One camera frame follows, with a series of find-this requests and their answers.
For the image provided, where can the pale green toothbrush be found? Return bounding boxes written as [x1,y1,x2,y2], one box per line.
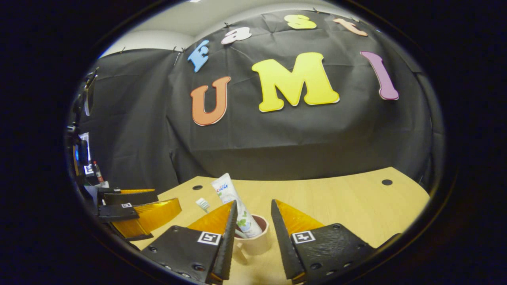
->
[195,198,247,239]

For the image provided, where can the beige cup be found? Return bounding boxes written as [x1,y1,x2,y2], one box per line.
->
[233,214,273,265]

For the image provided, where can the wooden desktop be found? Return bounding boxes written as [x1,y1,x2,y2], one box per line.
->
[131,167,431,285]

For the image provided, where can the computer monitor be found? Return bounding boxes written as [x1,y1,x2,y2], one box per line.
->
[79,133,95,175]

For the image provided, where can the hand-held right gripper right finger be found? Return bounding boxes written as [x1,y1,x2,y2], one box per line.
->
[271,199,377,284]

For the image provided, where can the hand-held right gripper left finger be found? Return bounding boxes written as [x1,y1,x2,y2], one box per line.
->
[141,200,238,285]

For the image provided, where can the white toothpaste tube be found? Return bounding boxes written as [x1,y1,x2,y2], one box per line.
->
[211,173,263,238]

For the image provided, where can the black backdrop cloth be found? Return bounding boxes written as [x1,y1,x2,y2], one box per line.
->
[77,10,442,194]

